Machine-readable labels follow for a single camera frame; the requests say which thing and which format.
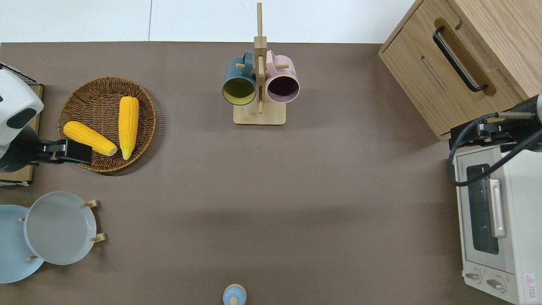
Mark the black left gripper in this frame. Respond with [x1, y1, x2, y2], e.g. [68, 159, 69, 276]
[29, 139, 93, 166]

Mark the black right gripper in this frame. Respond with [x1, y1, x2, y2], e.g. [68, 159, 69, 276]
[449, 119, 529, 153]

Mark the pink mug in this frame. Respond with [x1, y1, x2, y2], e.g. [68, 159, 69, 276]
[265, 50, 301, 104]

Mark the yellow corn cob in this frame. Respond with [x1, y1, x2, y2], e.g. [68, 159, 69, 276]
[63, 121, 118, 157]
[118, 96, 140, 161]

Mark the brown wicker basket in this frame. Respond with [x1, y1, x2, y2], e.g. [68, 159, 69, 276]
[58, 76, 157, 173]

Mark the grey plate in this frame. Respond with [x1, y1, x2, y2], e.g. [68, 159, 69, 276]
[24, 191, 97, 266]

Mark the wooden plate rack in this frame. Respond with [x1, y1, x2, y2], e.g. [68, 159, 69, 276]
[17, 199, 106, 261]

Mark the white toaster oven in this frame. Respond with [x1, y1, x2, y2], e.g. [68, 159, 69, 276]
[452, 142, 542, 305]

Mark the wooden cabinet box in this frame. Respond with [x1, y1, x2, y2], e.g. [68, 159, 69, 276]
[378, 0, 542, 141]

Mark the light blue plate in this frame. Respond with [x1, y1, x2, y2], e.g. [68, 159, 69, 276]
[0, 205, 45, 284]

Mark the brown table mat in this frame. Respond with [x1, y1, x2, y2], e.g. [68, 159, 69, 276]
[0, 42, 542, 305]

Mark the dark teal mug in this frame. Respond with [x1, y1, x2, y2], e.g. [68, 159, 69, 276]
[222, 51, 257, 106]

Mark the wooden mug tree stand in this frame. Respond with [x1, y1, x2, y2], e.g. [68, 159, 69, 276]
[233, 2, 290, 126]

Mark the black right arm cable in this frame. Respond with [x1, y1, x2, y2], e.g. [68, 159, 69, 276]
[448, 112, 542, 187]

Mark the brown tray with wire rack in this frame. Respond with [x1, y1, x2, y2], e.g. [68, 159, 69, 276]
[0, 62, 44, 187]

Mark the black cabinet handle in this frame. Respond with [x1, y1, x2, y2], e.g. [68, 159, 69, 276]
[432, 26, 488, 93]

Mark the white oven door handle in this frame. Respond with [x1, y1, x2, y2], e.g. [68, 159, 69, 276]
[487, 178, 507, 238]

